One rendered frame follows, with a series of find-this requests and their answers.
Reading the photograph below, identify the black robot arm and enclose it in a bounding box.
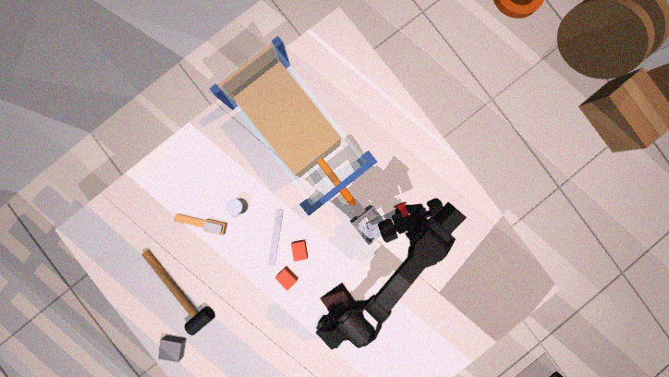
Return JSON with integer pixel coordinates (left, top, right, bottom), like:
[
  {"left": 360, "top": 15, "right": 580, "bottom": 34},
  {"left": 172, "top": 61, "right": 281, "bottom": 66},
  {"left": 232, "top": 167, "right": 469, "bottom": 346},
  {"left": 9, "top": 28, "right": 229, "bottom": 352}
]
[{"left": 315, "top": 202, "right": 467, "bottom": 349}]

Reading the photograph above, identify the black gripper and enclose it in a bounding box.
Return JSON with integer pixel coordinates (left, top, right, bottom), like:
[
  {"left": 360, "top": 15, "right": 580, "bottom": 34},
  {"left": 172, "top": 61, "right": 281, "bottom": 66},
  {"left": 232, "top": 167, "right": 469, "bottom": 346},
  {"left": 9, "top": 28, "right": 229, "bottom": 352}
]
[{"left": 378, "top": 198, "right": 443, "bottom": 243}]

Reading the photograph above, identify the grey cylinder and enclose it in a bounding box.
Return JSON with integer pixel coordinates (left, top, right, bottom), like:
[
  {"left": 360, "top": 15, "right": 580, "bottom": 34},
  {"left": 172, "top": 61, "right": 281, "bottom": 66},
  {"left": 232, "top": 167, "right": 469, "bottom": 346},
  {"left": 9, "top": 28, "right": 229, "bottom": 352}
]
[{"left": 225, "top": 198, "right": 248, "bottom": 215}]

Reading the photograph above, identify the wooden-handled mallet with black head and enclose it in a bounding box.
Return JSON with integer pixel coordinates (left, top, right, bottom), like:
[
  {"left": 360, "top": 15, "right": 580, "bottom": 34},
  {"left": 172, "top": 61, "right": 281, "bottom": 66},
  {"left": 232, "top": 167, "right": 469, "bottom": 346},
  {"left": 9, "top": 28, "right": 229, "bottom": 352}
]
[{"left": 141, "top": 250, "right": 215, "bottom": 335}]

